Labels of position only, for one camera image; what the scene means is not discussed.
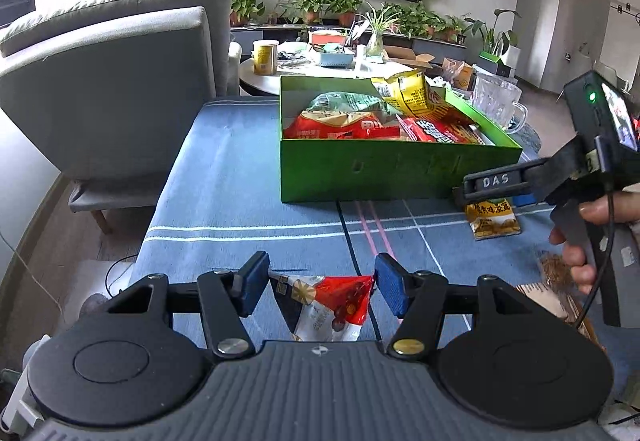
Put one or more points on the spider plant in vase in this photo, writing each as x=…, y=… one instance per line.
x=376, y=28

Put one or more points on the red white nut packet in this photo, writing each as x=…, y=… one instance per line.
x=325, y=306

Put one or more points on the green cardboard box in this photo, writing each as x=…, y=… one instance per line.
x=375, y=171

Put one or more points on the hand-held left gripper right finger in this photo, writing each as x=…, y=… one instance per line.
x=387, y=282

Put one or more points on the orange printed carton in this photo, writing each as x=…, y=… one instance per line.
x=460, y=73

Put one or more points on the tall plant in white pot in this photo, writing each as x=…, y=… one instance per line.
x=500, y=38

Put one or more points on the open cardboard box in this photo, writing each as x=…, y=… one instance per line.
x=407, y=55

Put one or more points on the round white coffee table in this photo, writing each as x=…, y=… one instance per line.
x=270, y=82

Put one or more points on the red cracker packet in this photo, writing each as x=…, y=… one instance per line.
x=325, y=126

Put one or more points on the person's right hand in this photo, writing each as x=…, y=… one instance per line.
x=600, y=211

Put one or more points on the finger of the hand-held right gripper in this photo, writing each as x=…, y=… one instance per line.
x=492, y=180
x=530, y=200

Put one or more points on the clear glass pitcher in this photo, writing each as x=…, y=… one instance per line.
x=497, y=98

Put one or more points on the brown snack packet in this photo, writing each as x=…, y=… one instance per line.
x=552, y=268

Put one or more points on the blue striped blanket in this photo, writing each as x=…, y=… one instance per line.
x=225, y=201

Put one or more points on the yellow can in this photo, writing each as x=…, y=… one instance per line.
x=265, y=57

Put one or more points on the yellow orange snack bag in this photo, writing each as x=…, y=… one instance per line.
x=407, y=91

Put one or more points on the kraft paper bag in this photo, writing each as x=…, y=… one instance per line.
x=545, y=301

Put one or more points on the green snack packet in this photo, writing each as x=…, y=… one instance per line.
x=345, y=101

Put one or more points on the red white-lettered biscuit packet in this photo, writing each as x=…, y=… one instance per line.
x=440, y=131

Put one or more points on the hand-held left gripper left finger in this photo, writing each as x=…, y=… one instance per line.
x=255, y=277

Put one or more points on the small yellow snack packet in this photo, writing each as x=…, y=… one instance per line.
x=492, y=221

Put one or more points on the potted green plant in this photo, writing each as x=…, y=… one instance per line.
x=245, y=6
x=346, y=8
x=311, y=7

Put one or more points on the grey sofa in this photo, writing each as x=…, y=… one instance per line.
x=110, y=86

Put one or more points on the light blue basket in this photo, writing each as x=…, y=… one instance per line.
x=334, y=56

